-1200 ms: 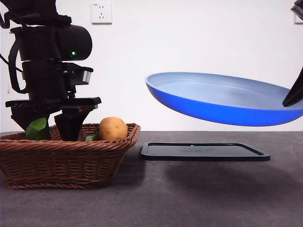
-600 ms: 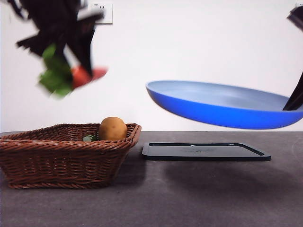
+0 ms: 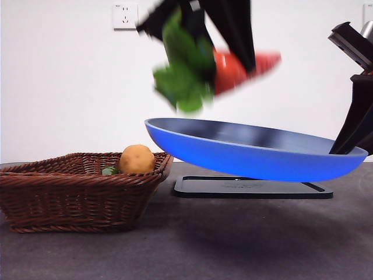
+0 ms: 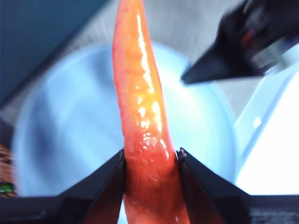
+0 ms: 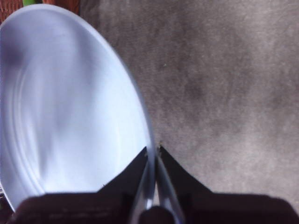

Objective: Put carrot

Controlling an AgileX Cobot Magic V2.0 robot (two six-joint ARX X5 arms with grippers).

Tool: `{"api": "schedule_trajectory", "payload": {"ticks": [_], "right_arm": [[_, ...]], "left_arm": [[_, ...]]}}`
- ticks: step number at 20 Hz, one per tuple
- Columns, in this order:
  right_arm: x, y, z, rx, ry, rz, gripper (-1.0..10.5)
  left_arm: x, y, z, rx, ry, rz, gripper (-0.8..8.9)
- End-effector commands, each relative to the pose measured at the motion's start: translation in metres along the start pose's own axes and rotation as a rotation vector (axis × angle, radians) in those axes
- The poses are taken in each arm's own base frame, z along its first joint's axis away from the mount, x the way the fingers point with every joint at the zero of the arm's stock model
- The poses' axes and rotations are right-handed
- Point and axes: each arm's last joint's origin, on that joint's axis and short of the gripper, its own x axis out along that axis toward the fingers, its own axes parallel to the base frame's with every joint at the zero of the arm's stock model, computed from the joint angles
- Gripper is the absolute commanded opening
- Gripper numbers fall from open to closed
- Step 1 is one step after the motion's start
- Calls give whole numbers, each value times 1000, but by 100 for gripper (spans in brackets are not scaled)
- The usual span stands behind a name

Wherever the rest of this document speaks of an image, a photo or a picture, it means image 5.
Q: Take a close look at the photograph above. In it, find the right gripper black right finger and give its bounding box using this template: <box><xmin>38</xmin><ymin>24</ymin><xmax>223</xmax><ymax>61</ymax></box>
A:
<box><xmin>157</xmin><ymin>146</ymin><xmax>299</xmax><ymax>224</ymax></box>

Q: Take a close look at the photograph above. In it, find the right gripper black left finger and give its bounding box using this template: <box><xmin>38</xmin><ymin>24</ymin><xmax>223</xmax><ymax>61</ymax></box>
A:
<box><xmin>8</xmin><ymin>146</ymin><xmax>148</xmax><ymax>224</ymax></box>

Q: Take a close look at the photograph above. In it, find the blue round plate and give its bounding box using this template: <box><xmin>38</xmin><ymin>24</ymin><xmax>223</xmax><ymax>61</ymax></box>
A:
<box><xmin>0</xmin><ymin>4</ymin><xmax>185</xmax><ymax>224</ymax></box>

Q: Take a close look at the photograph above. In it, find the brown wicker basket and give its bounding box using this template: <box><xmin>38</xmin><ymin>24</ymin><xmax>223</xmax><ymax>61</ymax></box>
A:
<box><xmin>0</xmin><ymin>0</ymin><xmax>81</xmax><ymax>24</ymax></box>

